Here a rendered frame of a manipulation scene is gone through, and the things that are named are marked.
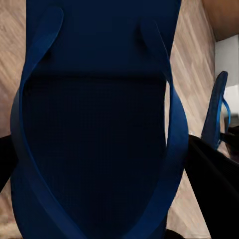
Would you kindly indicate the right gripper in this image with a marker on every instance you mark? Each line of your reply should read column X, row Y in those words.
column 232, row 138

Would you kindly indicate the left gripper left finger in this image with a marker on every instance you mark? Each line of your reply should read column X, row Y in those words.
column 8, row 159

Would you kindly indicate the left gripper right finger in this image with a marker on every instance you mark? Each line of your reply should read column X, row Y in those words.
column 215, row 181

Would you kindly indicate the sliding door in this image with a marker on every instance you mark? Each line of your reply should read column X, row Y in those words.
column 224, row 18

